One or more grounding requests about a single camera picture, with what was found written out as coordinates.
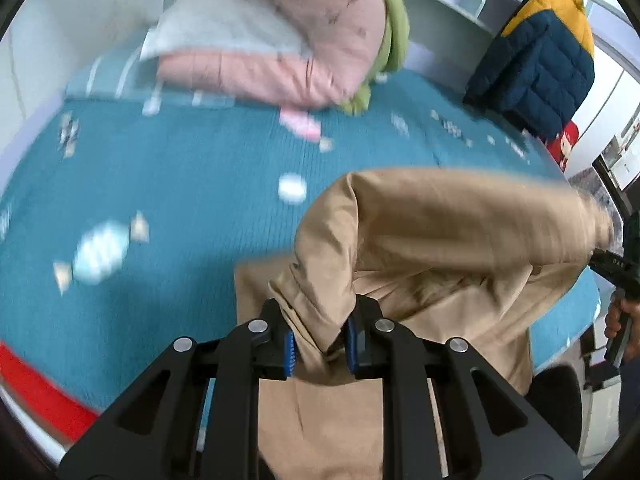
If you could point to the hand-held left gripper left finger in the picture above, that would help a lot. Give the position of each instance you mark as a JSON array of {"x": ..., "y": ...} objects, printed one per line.
[{"x": 288, "y": 360}]

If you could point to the grey pillow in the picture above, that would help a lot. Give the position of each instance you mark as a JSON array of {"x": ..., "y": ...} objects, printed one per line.
[{"x": 225, "y": 25}]

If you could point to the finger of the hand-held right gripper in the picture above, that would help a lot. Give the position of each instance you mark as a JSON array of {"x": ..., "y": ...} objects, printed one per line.
[{"x": 605, "y": 262}]

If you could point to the pink quilted jacket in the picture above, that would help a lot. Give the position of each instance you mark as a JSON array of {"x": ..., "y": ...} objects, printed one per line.
[{"x": 320, "y": 20}]

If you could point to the white headboard shelf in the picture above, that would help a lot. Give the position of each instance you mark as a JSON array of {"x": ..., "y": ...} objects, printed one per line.
[{"x": 440, "y": 0}]

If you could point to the red doll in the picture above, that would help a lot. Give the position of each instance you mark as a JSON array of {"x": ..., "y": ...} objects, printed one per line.
[{"x": 565, "y": 142}]

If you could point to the teal printed bed sheet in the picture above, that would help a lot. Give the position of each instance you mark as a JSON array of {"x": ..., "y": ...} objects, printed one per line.
[{"x": 200, "y": 185}]

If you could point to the green blanket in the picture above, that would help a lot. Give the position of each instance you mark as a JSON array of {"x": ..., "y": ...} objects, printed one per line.
[{"x": 396, "y": 25}]

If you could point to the red bed edge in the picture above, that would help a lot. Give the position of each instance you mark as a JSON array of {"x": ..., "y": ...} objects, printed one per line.
[{"x": 45, "y": 395}]

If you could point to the tan garment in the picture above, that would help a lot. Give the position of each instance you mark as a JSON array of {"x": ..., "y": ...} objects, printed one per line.
[{"x": 425, "y": 235}]

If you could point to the navy and yellow puffer jacket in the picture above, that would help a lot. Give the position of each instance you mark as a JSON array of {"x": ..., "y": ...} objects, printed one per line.
[{"x": 540, "y": 70}]

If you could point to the person's right hand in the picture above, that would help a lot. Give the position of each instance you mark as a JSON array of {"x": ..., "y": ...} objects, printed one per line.
[{"x": 613, "y": 316}]

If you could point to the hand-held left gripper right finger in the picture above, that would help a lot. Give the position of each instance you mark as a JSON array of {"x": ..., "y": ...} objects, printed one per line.
[{"x": 351, "y": 352}]

